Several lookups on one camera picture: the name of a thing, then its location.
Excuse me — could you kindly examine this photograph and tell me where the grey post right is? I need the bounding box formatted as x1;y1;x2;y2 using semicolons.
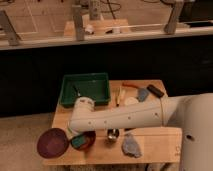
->
164;0;184;35

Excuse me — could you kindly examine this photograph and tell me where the wooden table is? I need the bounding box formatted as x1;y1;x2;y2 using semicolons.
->
43;80;182;166

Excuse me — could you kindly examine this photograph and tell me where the white object on shelf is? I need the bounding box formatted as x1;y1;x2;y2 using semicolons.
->
85;24;94;35

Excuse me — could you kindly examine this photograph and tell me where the metal cup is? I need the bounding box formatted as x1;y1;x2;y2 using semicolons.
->
107;129;119;141

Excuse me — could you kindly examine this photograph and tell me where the dark red plate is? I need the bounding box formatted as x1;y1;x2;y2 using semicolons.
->
37;128;69;159

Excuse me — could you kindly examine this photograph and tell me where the grey post left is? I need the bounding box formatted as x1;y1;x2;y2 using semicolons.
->
0;10;20;46

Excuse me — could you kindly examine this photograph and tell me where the blue grey sponge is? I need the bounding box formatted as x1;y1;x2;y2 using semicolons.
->
138;88;149;102

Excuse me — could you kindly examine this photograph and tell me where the yellow handled utensil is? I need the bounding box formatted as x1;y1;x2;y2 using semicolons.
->
116;87;125;107

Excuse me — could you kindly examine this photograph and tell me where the black rectangular block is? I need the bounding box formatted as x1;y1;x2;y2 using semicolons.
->
147;84;164;98

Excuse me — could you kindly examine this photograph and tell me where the green plastic tray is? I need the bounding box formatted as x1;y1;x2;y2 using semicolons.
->
59;73;111;108

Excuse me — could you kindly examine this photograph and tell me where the white round container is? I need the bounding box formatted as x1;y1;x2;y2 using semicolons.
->
124;97;139;106

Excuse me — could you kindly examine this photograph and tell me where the grey post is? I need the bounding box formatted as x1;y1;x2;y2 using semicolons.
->
0;10;20;46
164;0;184;35
72;5;85;41

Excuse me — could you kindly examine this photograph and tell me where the blue grey cloth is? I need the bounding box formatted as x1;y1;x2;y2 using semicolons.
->
121;133;142;158

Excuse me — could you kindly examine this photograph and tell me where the red bowl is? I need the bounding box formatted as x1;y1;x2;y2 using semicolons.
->
70;131;96;151

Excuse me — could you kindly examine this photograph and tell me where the grey post middle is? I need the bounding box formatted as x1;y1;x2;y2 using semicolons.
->
72;5;85;41

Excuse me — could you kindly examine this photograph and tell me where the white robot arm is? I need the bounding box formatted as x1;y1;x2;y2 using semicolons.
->
68;93;213;171

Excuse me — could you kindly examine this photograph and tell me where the small tool in tray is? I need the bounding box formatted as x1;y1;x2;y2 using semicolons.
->
73;85;81;97

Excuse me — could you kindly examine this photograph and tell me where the green sponge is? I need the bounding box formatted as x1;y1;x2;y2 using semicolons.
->
71;135;86;148

